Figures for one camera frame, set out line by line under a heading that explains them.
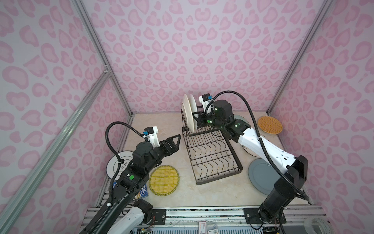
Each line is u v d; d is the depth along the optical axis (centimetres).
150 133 59
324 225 69
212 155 93
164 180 85
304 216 75
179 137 65
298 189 48
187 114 71
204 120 65
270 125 111
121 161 55
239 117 120
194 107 72
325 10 70
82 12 70
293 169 43
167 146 59
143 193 79
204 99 64
